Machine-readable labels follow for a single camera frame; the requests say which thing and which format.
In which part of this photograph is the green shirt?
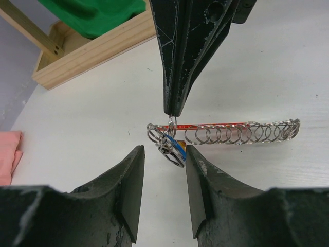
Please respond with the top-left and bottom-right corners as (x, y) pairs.
(40, 0), (146, 40)

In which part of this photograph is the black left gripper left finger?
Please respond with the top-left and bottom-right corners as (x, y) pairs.
(1, 146), (145, 246)

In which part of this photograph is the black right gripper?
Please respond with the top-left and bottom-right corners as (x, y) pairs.
(176, 0), (257, 115)

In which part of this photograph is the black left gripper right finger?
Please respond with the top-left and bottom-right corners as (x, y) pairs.
(186, 145), (328, 246)

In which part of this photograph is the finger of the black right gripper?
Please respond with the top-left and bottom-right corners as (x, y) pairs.
(150, 1), (186, 115)

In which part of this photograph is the folded pink cloth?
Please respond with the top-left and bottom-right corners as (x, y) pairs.
(1, 131), (23, 186)

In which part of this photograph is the metal key organizer red handle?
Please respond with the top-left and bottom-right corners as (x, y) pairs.
(147, 117), (301, 145)

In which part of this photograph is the key with dark blue tag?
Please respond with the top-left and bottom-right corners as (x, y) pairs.
(156, 134), (187, 168)

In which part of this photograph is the wooden clothes rack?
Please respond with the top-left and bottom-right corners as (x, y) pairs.
(1, 1), (156, 90)

